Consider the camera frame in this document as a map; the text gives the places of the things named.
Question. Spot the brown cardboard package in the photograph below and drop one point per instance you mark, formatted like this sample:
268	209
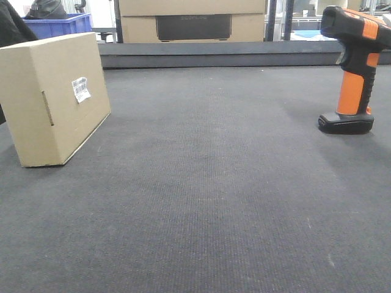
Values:
47	124

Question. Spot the orange black barcode scanner gun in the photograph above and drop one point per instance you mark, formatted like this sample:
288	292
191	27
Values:
363	38

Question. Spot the large EcoFlow cardboard box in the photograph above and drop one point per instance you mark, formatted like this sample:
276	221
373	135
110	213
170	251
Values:
192	21

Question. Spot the white barcode label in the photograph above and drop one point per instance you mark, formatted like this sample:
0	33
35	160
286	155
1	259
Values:
80	89

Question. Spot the blue plastic tray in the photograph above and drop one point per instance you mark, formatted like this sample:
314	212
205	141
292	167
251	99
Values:
307	35

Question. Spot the blue plastic crate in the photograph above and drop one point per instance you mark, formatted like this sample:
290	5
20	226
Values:
74	24

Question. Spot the black bag in crate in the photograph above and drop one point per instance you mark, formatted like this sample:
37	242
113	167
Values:
47	10

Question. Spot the black jacket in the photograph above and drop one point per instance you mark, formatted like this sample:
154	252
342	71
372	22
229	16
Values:
13	29

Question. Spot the black vertical post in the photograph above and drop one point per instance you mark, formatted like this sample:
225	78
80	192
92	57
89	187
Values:
289	9
271	20

